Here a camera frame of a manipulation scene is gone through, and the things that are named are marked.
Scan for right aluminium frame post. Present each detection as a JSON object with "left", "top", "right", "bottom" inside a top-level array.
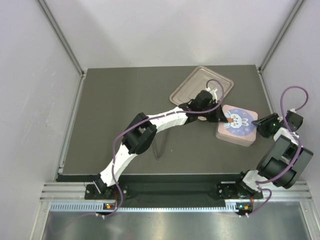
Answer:
[{"left": 257, "top": 0, "right": 307, "bottom": 73}]

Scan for metal serving tongs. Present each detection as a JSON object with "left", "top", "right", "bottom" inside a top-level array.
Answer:
[{"left": 151, "top": 129, "right": 170, "bottom": 161}]

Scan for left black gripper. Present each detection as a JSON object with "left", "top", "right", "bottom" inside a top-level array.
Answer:
[{"left": 198, "top": 100, "right": 228, "bottom": 124}]

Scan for pink chocolate tin box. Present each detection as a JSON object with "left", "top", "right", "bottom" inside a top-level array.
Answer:
[{"left": 215, "top": 124, "right": 257, "bottom": 147}]

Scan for left aluminium frame post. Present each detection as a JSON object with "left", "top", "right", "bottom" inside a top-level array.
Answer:
[{"left": 35, "top": 0, "right": 85, "bottom": 76}]

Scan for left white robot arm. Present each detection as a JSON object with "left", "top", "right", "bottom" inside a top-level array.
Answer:
[{"left": 94, "top": 88, "right": 227, "bottom": 199}]

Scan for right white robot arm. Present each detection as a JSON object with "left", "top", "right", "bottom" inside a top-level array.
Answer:
[{"left": 233, "top": 110, "right": 314, "bottom": 198}]

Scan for aluminium frame post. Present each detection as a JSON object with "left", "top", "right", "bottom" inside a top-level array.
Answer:
[
  {"left": 35, "top": 0, "right": 85, "bottom": 76},
  {"left": 257, "top": 0, "right": 307, "bottom": 73}
]

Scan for large stepped metal tray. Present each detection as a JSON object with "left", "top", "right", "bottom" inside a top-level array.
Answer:
[{"left": 169, "top": 66, "right": 234, "bottom": 106}]

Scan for slotted cable duct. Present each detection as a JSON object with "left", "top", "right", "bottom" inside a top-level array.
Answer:
[{"left": 49, "top": 202, "right": 253, "bottom": 213}]

